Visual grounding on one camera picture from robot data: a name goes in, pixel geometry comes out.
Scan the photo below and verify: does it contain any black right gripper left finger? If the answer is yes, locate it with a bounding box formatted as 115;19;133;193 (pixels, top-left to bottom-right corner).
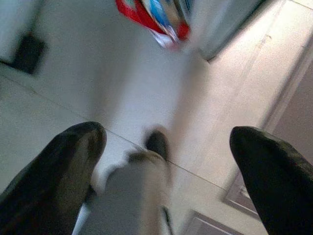
0;121;108;235

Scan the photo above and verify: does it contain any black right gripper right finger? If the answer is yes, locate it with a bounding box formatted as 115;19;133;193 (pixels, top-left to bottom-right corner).
229;126;313;235

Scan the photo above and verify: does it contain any white fridge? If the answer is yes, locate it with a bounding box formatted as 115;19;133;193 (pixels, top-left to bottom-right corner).
0;0;47;74

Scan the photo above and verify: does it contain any grey panelled door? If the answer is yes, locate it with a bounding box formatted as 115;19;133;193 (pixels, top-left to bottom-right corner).
183;41;313;235

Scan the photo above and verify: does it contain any red and blue printed bag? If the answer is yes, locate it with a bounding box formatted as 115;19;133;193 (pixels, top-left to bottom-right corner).
115;0;192;49

